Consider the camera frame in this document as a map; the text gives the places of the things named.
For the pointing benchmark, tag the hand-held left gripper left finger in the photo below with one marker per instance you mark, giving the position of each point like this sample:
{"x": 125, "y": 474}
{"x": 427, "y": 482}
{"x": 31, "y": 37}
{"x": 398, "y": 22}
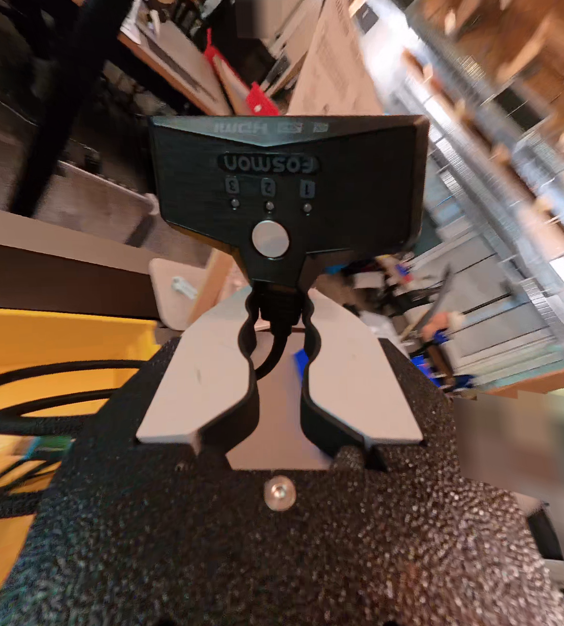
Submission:
{"x": 198, "y": 381}

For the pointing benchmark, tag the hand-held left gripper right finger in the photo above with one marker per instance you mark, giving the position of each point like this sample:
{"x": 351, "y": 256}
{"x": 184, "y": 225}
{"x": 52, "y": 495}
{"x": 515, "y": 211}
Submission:
{"x": 360, "y": 386}

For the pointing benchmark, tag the yellow plastic bin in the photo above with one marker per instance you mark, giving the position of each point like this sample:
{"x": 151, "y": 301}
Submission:
{"x": 42, "y": 337}

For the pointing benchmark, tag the black video switch box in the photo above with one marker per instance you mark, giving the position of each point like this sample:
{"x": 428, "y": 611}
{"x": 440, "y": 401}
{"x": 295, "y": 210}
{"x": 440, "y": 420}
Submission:
{"x": 340, "y": 195}

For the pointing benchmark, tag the wooden document stand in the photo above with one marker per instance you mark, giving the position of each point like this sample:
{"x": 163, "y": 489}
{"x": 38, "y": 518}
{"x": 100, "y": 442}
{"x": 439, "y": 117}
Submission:
{"x": 174, "y": 303}

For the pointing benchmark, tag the red plastic object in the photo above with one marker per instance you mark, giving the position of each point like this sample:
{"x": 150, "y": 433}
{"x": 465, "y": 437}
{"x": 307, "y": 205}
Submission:
{"x": 262, "y": 102}

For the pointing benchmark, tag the black table leg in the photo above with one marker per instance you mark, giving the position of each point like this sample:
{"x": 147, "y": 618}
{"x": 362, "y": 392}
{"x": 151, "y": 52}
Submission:
{"x": 67, "y": 107}

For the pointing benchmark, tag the cardboard box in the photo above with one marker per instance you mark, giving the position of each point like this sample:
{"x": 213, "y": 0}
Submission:
{"x": 330, "y": 63}

